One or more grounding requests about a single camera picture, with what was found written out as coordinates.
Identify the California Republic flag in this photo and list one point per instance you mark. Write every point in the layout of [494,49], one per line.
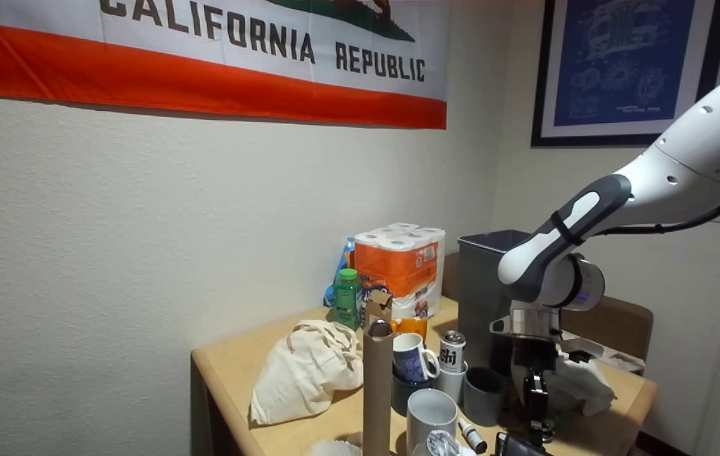
[322,61]

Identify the grey mug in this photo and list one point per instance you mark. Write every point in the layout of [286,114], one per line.
[483,396]

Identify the white mug front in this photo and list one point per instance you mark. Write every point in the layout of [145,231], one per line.
[428,411]

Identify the green bottle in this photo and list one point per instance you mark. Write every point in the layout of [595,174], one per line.
[345,296]

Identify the small white marker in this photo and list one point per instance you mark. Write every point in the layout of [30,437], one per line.
[473,440]

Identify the black wallet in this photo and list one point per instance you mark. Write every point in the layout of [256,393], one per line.
[512,448]

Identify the blue and white mug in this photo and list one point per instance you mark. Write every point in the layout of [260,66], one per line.
[412,359]

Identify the framed blue blueprint poster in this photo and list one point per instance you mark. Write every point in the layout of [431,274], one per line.
[619,73]

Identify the grey plastic trash bin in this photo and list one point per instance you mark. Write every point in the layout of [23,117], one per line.
[483,301]

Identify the white crumpled cloth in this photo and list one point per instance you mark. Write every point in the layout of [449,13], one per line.
[578,387]

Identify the blue plastic bag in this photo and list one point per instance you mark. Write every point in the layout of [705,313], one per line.
[342,261]

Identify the small patterned cup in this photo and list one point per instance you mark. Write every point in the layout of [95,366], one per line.
[453,363]

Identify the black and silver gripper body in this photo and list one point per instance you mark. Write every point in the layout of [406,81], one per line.
[532,350]

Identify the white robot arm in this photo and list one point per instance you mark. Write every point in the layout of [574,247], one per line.
[669,187]

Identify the beige cloth bag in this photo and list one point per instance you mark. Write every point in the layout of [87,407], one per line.
[303,372]

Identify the tall cardboard tube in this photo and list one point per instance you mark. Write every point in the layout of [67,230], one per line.
[375,375]

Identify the orange paper towel pack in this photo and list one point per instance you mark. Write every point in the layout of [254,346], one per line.
[406,260]

